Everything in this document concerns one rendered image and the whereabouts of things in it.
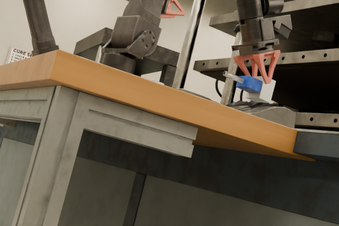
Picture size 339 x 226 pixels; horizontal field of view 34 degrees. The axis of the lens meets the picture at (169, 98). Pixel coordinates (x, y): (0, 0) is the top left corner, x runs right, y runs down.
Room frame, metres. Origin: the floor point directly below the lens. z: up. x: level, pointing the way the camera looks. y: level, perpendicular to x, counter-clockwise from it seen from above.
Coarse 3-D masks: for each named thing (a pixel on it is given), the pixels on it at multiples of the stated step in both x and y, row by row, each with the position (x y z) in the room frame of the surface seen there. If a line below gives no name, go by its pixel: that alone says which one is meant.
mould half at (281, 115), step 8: (176, 88) 1.34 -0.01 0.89; (200, 96) 1.35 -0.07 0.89; (248, 112) 1.45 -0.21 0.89; (256, 112) 1.44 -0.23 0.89; (264, 112) 1.45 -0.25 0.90; (272, 112) 1.47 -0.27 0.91; (280, 112) 1.48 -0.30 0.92; (288, 112) 1.49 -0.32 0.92; (272, 120) 1.47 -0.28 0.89; (280, 120) 1.48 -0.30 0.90; (288, 120) 1.50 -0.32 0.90
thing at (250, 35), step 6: (258, 18) 1.25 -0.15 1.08; (240, 24) 1.27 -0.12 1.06; (246, 24) 1.25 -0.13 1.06; (252, 24) 1.25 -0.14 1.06; (258, 24) 1.25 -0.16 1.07; (240, 30) 1.28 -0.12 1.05; (246, 30) 1.26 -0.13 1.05; (252, 30) 1.25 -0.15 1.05; (258, 30) 1.25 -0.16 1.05; (246, 36) 1.26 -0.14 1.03; (252, 36) 1.25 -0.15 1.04; (258, 36) 1.25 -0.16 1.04; (246, 42) 1.26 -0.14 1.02; (252, 42) 1.26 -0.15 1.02; (258, 42) 1.23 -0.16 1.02; (264, 42) 1.23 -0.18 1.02; (270, 42) 1.24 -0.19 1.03; (276, 42) 1.25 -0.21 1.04; (234, 48) 1.31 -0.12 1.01
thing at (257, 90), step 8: (224, 72) 1.25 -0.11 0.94; (240, 80) 1.27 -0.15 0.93; (248, 80) 1.26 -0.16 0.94; (256, 80) 1.27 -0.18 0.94; (272, 80) 1.29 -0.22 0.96; (240, 88) 1.30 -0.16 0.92; (248, 88) 1.27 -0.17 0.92; (256, 88) 1.27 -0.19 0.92; (264, 88) 1.28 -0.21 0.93; (272, 88) 1.29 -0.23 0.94; (248, 96) 1.31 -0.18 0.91; (256, 96) 1.29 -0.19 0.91; (264, 96) 1.28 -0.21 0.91
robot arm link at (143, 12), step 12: (132, 0) 1.05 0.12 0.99; (144, 0) 1.03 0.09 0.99; (156, 0) 1.04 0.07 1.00; (132, 12) 1.04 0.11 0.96; (144, 12) 1.02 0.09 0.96; (156, 12) 1.05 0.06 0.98; (120, 24) 1.05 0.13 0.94; (132, 24) 1.02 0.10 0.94; (144, 24) 1.03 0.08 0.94; (156, 24) 1.05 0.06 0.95; (120, 36) 1.04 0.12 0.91; (132, 36) 1.02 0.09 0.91; (156, 36) 1.05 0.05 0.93
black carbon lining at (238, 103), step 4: (240, 100) 1.68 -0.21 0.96; (228, 104) 1.65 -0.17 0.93; (232, 104) 1.66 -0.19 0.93; (236, 104) 1.62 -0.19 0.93; (240, 104) 1.63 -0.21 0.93; (244, 104) 1.64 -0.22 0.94; (248, 104) 1.64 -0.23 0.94; (252, 104) 1.64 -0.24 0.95; (256, 104) 1.56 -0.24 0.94; (260, 104) 1.57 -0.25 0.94; (264, 104) 1.53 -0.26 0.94; (268, 104) 1.54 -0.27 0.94; (272, 104) 1.55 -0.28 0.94; (276, 104) 1.55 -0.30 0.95; (240, 108) 1.54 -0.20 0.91; (244, 108) 1.54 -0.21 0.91; (248, 108) 1.55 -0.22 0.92
